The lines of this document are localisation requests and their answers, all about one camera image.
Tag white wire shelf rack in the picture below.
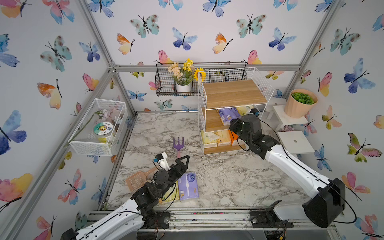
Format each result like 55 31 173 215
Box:
196 67 274 155

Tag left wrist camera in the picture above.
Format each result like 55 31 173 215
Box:
154 152 170 171

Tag artificial pink flower stem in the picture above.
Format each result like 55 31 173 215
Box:
65 104 125 147

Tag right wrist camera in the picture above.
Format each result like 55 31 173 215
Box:
250 109 260 117

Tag purple tissue pack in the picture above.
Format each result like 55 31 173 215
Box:
218 108 241 126
178 173 199 201

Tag white lower step shelf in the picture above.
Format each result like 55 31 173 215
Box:
277 131 315 155

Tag white wire wall basket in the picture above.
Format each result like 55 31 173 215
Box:
68 99 128 157

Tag black wire wall basket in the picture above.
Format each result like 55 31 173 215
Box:
155 64 202 98

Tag pale yellow tissue pack bottom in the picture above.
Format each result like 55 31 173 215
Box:
201 131 220 149

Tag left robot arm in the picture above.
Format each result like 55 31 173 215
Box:
61 155 190 240

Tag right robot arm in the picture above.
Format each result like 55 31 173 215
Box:
229 114 350 228

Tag green tissue pack middle shelf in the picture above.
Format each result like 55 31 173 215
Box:
236 106 252 116

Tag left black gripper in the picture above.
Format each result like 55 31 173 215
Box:
156 155 188 199

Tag flower pot with yellow flowers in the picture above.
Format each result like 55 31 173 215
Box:
168 59 207 93

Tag purple garden fork toy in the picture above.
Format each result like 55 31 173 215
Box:
173 137 184 158

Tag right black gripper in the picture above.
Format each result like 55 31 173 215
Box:
230 117 254 149

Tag green tissue pack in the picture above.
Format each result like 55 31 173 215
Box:
159 182 180 204

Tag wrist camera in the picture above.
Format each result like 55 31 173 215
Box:
250 109 260 117
154 152 170 171

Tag orange plastic scoop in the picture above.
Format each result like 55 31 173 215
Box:
126 167 158 193

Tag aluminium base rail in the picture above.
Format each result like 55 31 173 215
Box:
144 209 322 231

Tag pink pot with green plant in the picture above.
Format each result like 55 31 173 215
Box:
284 89 318 119

